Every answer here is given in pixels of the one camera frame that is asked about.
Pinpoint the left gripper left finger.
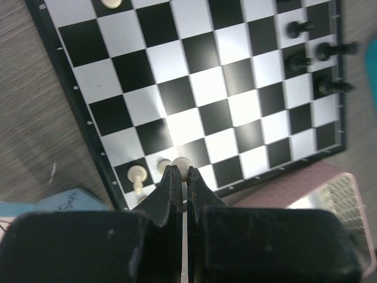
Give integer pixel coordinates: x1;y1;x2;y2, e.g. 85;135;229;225
1;166;183;282

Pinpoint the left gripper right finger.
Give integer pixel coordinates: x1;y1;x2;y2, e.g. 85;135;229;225
187;167;362;282

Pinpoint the white pawn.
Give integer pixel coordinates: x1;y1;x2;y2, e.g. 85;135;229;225
157;159;171;175
127;165;148;195

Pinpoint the white chess piece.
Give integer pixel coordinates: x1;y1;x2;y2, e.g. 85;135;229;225
171;157;193;182

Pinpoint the black white chess board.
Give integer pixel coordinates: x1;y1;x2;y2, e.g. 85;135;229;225
26;1;346;210

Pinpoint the black chess piece on board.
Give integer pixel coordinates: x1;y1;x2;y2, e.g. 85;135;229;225
286;21;314;38
287;54;312;71
315;42;359;61
317;78;354;96

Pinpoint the light blue mug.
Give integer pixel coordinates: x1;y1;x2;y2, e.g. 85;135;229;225
1;188;110;218

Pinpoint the pink metal tin tray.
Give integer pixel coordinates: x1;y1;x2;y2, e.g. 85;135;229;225
234;162;376;277

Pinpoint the white pawn far corner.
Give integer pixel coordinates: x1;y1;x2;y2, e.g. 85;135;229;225
101;0;123;9

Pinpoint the blue plastic tray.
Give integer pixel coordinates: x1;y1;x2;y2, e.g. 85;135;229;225
365;38;376;93

